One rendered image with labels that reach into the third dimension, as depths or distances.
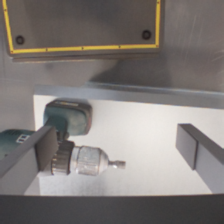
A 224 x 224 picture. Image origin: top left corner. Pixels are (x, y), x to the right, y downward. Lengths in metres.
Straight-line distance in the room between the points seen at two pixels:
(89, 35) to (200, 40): 0.71
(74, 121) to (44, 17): 0.55
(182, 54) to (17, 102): 1.14
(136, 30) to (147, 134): 0.46
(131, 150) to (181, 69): 0.78
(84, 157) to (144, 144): 0.27
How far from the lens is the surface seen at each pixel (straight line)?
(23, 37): 0.86
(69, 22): 0.79
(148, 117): 0.45
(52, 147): 0.17
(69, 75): 1.11
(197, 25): 1.20
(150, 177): 0.54
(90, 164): 0.24
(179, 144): 0.17
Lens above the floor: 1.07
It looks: 74 degrees down
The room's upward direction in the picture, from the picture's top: 175 degrees counter-clockwise
